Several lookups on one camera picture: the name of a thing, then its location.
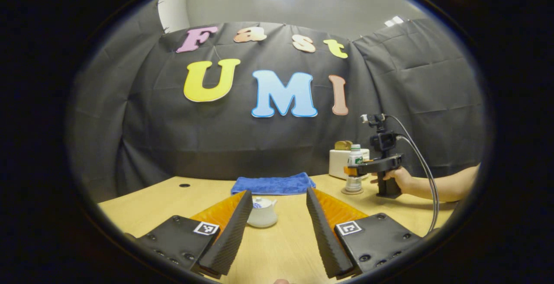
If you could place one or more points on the white blue-patterned teacup lid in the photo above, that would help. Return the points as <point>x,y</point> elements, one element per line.
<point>263,203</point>

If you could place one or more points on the black backdrop cloth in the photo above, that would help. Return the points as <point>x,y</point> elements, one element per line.
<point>216,145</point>

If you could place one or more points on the white teacup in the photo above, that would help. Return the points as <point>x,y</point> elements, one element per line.
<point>263,217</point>

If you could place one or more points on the round wooden coaster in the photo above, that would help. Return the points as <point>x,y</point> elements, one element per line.
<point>352,191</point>

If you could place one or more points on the blue towel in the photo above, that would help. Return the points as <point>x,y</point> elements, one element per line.
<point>272,184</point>

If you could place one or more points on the brown bread slice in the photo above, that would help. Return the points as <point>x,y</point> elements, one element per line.
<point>343,145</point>

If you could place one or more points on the white plastic water bottle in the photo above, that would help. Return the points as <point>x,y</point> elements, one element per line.
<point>354,156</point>

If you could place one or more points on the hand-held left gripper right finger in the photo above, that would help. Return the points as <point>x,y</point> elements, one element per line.
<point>324,232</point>

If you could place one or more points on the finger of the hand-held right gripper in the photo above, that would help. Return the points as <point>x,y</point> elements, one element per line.
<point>350,171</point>

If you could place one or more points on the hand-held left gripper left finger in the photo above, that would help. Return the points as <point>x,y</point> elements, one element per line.
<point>231,232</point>

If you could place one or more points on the white toaster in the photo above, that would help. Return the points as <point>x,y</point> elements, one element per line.
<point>337,162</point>

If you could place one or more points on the small ceiling light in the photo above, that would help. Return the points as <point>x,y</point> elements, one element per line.
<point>394,21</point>

